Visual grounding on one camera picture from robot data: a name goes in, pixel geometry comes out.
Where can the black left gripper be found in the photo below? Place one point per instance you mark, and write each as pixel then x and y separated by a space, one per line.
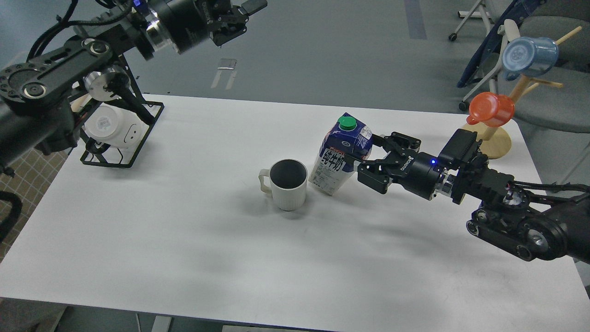
pixel 191 22

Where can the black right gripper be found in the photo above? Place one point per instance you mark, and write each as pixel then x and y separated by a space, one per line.
pixel 418 173

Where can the blue white milk carton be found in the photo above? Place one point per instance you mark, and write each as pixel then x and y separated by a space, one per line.
pixel 348 136

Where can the white ribbed mug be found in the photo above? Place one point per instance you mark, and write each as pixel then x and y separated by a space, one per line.
pixel 286 183

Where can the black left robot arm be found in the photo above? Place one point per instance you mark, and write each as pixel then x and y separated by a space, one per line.
pixel 75 66

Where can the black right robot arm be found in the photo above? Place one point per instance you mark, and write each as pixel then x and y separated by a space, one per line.
pixel 527 220

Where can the wooden cup tree stand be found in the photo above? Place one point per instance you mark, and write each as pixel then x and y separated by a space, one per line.
pixel 495 141

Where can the orange plastic cup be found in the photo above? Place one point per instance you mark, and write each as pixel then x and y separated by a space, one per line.
pixel 491 109

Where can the blue plastic cup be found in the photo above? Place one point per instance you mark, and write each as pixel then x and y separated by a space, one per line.
pixel 531 57

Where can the blue folding chair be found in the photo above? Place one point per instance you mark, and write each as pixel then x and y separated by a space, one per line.
pixel 486 64

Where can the white mug on rack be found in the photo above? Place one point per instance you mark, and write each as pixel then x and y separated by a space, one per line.
pixel 115 126

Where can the beige checked cloth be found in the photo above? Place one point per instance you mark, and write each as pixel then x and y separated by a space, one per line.
pixel 34 173

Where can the black wire cup rack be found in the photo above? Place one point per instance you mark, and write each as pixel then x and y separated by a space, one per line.
pixel 114 86

